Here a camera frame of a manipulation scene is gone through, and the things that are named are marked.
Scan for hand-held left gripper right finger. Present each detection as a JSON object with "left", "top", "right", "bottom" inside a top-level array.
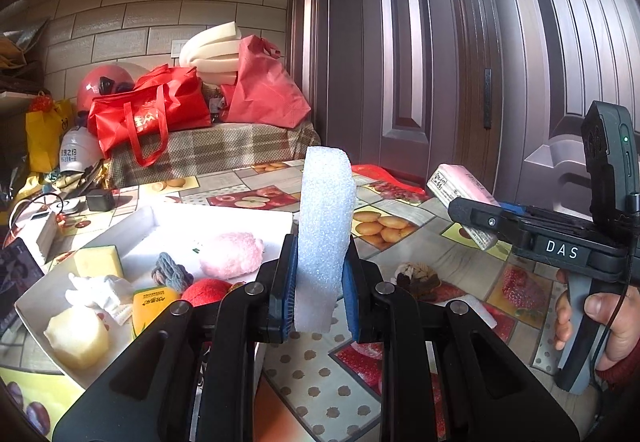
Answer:
[{"left": 342, "top": 237, "right": 581, "bottom": 442}]

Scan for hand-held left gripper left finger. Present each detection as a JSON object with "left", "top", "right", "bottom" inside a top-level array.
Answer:
[{"left": 52, "top": 233, "right": 301, "bottom": 442}]

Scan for pink tissue pack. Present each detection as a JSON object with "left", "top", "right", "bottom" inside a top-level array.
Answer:
[{"left": 426, "top": 164, "right": 501, "bottom": 251}]

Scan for white foam piece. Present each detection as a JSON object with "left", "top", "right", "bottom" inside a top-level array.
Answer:
[{"left": 292, "top": 147, "right": 357, "bottom": 334}]

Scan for white cardboard tray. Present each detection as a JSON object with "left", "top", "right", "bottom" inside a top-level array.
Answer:
[{"left": 14, "top": 202, "right": 296, "bottom": 390}]

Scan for person's right forearm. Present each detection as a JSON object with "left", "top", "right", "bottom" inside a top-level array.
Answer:
[{"left": 594, "top": 346, "right": 640, "bottom": 394}]

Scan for person's right hand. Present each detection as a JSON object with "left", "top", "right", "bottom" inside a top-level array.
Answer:
[{"left": 554, "top": 269, "right": 640, "bottom": 370}]

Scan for pink plush peach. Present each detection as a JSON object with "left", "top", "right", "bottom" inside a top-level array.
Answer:
[{"left": 198, "top": 232, "right": 266, "bottom": 279}]

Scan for red ball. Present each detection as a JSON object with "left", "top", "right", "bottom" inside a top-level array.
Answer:
[{"left": 180, "top": 278, "right": 233, "bottom": 309}]

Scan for white paper piece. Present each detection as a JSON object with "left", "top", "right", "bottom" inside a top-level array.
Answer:
[{"left": 440, "top": 294, "right": 499, "bottom": 330}]

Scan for red plastic bag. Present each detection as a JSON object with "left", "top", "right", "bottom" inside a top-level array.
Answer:
[{"left": 351, "top": 164, "right": 426, "bottom": 195}]

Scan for black door bolt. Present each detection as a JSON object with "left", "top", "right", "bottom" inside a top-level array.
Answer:
[{"left": 484, "top": 68, "right": 494, "bottom": 129}]

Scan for grey blue scrunchie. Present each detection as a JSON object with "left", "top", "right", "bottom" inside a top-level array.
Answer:
[{"left": 149, "top": 252, "right": 195, "bottom": 290}]

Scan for orange packet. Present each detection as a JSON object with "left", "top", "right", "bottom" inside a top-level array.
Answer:
[{"left": 131, "top": 288, "right": 182, "bottom": 340}]

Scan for plaid covered box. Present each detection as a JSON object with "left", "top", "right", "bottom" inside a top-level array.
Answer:
[{"left": 107, "top": 123, "right": 322, "bottom": 187}]

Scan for brown door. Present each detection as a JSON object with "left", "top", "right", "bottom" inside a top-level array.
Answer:
[{"left": 295, "top": 0, "right": 640, "bottom": 223}]

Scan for red non-woven bag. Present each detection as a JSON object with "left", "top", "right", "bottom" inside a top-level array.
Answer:
[{"left": 220, "top": 34, "right": 312, "bottom": 129}]

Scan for yellow green scouring sponge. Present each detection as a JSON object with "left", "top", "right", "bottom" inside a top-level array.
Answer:
[{"left": 74, "top": 245, "right": 125, "bottom": 279}]

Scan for black charger block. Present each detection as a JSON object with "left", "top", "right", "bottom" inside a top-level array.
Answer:
[{"left": 86, "top": 189, "right": 115, "bottom": 211}]

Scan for pale yellow octagonal sponge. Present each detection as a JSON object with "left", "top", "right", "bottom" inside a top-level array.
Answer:
[{"left": 44, "top": 306, "right": 110, "bottom": 370}]

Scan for red tote bag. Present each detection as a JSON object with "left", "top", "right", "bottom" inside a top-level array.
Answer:
[{"left": 87, "top": 64, "right": 213, "bottom": 167}]

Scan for rolled white foam sheet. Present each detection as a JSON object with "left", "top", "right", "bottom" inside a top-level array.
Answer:
[{"left": 178, "top": 20, "right": 242, "bottom": 86}]

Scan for white box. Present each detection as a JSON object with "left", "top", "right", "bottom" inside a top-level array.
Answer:
[{"left": 30, "top": 211, "right": 60, "bottom": 259}]

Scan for white helmet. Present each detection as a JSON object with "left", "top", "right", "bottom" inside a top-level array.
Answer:
[{"left": 59, "top": 126, "right": 103, "bottom": 173}]

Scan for black smartphone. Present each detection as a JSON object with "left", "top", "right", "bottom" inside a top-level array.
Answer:
[{"left": 0, "top": 237, "right": 46, "bottom": 335}]

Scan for red helmet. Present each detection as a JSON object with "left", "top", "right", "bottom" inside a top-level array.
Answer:
[{"left": 76, "top": 62, "right": 151, "bottom": 113}]

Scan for yellow shopping bag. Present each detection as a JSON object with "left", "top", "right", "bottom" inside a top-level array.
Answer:
[{"left": 25, "top": 94, "right": 76, "bottom": 173}]

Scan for brown cardboard pieces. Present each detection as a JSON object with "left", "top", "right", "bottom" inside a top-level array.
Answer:
[{"left": 0, "top": 22, "right": 48, "bottom": 90}]

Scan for metal door handle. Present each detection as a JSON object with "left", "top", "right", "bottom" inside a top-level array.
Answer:
[{"left": 520, "top": 134, "right": 601, "bottom": 215}]

